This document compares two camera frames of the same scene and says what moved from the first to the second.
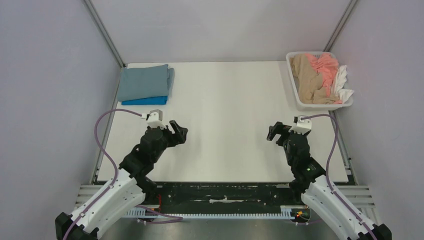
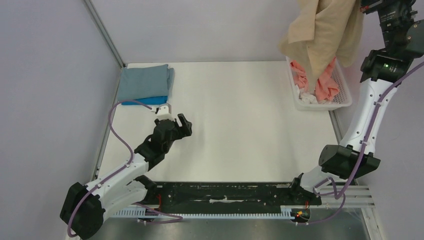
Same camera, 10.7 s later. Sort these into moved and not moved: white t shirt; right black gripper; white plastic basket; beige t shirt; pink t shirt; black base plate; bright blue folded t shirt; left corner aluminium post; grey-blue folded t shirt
Moved: white t shirt; right black gripper; pink t shirt; beige t shirt
Not moved: left corner aluminium post; black base plate; grey-blue folded t shirt; bright blue folded t shirt; white plastic basket
